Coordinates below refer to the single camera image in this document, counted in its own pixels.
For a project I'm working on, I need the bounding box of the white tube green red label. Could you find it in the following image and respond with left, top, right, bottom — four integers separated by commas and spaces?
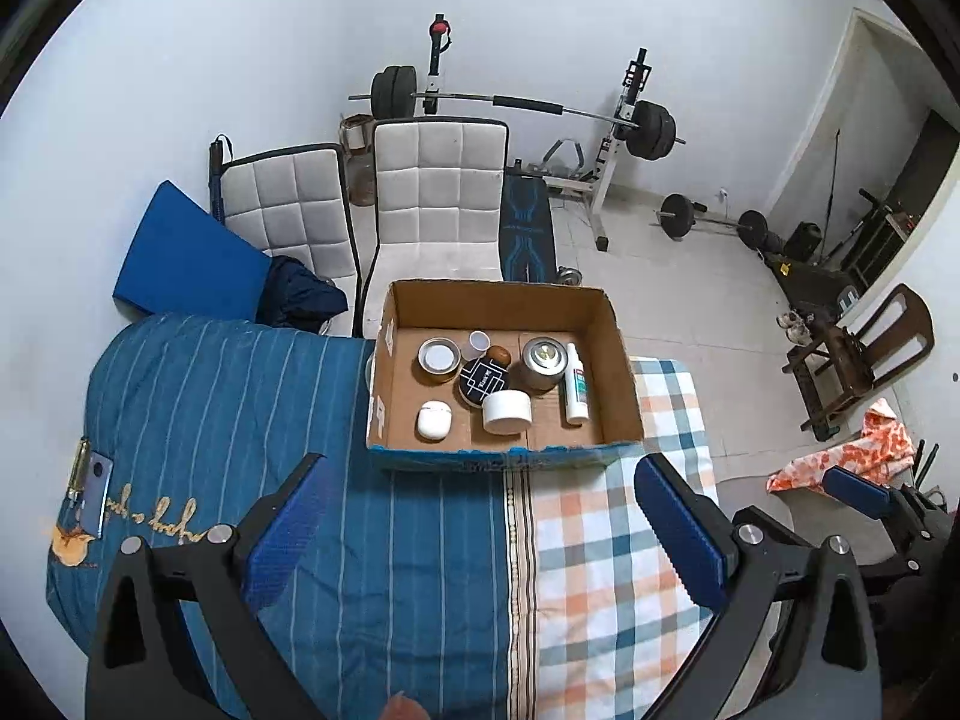
565, 341, 590, 426

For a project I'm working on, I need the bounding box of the brown wooden chair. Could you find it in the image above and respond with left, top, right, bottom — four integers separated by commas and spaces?
782, 283, 935, 442

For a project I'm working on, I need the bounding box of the blue foam mat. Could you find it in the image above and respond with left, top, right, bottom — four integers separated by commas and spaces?
112, 181, 270, 320

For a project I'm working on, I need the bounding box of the white weight bench rack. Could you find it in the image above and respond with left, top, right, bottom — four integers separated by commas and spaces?
514, 47, 651, 252

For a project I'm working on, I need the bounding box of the white quilted chair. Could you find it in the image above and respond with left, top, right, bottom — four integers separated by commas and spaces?
361, 115, 509, 340
212, 143, 361, 335

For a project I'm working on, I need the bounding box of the dark blue crumpled cloth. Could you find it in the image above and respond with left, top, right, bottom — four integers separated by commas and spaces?
256, 255, 348, 333

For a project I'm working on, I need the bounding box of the silver metal can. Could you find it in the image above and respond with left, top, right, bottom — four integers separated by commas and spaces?
521, 337, 568, 394

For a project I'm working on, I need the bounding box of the printed cardboard box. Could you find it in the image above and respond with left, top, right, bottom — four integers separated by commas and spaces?
366, 280, 644, 472

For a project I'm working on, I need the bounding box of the silver tin with white lid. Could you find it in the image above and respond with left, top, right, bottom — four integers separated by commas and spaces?
416, 337, 462, 379

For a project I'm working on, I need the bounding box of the left white quilted chair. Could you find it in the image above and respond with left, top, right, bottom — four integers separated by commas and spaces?
212, 143, 361, 335

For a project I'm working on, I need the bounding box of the white round jar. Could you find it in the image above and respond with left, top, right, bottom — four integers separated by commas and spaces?
482, 388, 532, 436

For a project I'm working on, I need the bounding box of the right white quilted chair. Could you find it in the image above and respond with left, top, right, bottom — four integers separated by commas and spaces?
361, 115, 509, 340

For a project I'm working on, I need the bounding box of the black blue bench pad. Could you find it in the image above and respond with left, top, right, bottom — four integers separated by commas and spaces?
498, 169, 558, 283

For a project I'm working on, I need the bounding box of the white plastic cup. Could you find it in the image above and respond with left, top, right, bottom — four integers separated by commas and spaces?
460, 330, 491, 362

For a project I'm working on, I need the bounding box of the black exercise machine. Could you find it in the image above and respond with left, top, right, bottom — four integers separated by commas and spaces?
761, 188, 926, 322

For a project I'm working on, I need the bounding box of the orange white patterned cloth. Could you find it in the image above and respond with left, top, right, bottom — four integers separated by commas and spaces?
765, 398, 916, 494

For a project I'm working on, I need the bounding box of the dark round patterned tin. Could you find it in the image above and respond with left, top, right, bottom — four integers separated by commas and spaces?
457, 356, 509, 410

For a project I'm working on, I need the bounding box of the white rounded earbuds case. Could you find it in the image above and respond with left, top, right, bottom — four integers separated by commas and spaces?
415, 400, 452, 442

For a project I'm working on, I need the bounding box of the blue striped bed cover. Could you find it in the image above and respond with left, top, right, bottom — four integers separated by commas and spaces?
44, 312, 723, 720

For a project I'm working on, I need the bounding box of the barbell on rack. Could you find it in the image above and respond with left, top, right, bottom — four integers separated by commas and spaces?
348, 65, 685, 161

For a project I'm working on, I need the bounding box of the brown walnut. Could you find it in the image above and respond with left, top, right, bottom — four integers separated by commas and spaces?
487, 344, 511, 367

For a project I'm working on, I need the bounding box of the barbell on floor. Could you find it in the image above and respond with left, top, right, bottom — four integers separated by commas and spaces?
656, 193, 768, 250

